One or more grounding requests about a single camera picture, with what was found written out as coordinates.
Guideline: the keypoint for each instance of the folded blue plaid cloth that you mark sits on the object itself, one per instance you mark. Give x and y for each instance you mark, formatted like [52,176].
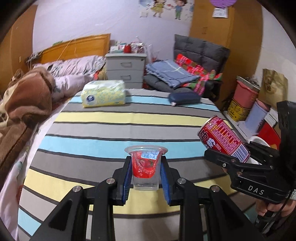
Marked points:
[171,73]

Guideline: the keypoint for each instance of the red text drink can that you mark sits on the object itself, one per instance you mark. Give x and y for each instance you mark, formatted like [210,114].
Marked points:
[215,134]

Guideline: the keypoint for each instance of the red plaid blanket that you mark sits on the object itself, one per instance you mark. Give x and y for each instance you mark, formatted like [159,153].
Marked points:
[205,78]

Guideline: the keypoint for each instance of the black office chair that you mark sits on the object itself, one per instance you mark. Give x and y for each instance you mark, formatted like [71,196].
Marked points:
[212,87]

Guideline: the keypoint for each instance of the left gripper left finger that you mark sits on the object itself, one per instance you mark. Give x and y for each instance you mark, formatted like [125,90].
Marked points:
[68,220]

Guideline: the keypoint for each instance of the striped tablecloth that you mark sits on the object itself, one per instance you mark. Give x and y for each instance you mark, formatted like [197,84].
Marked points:
[83,146]

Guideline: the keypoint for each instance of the gold paper gift bag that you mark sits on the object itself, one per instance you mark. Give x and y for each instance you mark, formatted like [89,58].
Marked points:
[274,88]

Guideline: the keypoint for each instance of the purple round wall decoration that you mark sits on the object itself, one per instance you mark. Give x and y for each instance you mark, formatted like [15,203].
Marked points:
[222,3]

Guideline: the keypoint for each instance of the red gold gift box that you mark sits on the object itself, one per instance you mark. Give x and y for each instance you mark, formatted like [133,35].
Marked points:
[269,135]

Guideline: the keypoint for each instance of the lavender cylindrical box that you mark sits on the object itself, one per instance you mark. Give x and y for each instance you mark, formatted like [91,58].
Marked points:
[256,116]

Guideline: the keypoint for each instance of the grey quilted chair cushion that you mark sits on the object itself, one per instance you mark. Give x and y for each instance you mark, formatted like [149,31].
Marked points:
[207,54]

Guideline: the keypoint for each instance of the dark blue glasses case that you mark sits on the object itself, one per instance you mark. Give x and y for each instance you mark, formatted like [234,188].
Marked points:
[184,98]

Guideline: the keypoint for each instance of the tall wooden wardrobe right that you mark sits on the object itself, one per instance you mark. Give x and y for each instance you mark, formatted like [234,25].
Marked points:
[241,32]

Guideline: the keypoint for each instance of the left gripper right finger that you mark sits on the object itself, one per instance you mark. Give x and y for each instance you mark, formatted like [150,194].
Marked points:
[224,220]

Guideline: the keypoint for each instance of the grey bedside drawer cabinet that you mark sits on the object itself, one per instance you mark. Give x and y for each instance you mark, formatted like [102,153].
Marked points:
[128,67]

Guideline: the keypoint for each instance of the pink pillow bedding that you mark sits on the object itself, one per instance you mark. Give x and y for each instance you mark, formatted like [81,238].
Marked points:
[70,76]

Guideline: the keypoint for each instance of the wooden bed headboard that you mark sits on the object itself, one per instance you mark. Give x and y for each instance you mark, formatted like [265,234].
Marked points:
[76,48]

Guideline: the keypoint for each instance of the wooden wardrobe left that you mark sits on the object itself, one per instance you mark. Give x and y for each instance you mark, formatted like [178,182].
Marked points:
[16,46]

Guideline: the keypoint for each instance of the cartoon couple wall sticker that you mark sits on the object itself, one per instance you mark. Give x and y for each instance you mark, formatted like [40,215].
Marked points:
[166,9]

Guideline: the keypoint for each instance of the pink plastic storage bin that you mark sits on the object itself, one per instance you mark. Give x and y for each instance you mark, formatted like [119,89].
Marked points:
[244,95]

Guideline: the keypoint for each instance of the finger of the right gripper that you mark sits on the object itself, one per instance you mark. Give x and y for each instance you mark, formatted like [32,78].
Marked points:
[222,159]
[262,153]

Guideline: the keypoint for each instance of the yellow patterned tin box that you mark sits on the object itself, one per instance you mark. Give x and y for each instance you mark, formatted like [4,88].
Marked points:
[237,112]

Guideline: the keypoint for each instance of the person's right hand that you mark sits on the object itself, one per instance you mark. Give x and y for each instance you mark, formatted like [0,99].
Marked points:
[262,207]

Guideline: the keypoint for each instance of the brown plush blanket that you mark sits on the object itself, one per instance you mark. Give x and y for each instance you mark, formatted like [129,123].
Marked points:
[26,102]

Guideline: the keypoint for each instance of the red jelly plastic cup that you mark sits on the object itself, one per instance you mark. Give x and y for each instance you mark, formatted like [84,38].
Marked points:
[146,164]

